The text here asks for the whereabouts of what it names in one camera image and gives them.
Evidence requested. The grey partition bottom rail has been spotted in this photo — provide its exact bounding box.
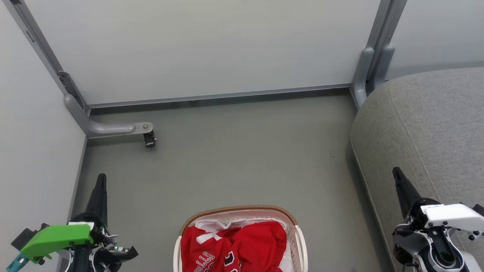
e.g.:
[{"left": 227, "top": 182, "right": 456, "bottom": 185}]
[{"left": 87, "top": 83, "right": 353, "bottom": 110}]

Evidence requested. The grey partition corner post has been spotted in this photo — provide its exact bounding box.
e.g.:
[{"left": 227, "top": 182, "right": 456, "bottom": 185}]
[{"left": 3, "top": 0, "right": 91, "bottom": 116}]

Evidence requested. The long grey partition foot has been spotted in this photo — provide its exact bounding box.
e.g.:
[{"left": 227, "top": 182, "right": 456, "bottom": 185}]
[{"left": 64, "top": 94, "right": 154, "bottom": 139}]

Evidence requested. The grey double partition post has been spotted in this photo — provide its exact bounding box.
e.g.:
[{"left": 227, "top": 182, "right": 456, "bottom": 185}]
[{"left": 365, "top": 0, "right": 408, "bottom": 82}]

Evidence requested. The short grey partition foot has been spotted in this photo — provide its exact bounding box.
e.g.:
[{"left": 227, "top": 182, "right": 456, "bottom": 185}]
[
  {"left": 350, "top": 47, "right": 375, "bottom": 110},
  {"left": 372, "top": 45, "right": 396, "bottom": 91}
]

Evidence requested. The white brown-rimmed laundry basket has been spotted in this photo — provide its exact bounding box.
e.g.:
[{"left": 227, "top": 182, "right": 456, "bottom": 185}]
[{"left": 173, "top": 205, "right": 309, "bottom": 272}]

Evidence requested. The white basket liner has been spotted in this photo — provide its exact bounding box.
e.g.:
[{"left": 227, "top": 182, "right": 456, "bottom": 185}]
[{"left": 194, "top": 217, "right": 300, "bottom": 272}]

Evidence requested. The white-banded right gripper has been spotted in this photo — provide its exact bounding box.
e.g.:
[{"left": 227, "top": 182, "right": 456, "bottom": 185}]
[{"left": 392, "top": 167, "right": 484, "bottom": 242}]

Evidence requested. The grey fabric sofa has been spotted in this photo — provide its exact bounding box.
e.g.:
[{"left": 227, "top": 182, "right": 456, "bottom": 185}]
[{"left": 349, "top": 67, "right": 484, "bottom": 272}]

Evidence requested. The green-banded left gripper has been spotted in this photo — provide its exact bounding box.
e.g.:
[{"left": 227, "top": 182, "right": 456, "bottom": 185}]
[{"left": 20, "top": 173, "right": 139, "bottom": 272}]

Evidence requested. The teal-plug left black cable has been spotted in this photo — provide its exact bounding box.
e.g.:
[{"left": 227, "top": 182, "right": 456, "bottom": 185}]
[{"left": 5, "top": 253, "right": 30, "bottom": 272}]

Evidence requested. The red and white jersey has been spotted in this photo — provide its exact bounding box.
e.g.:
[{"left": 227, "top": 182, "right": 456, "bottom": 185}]
[{"left": 180, "top": 221, "right": 287, "bottom": 272}]

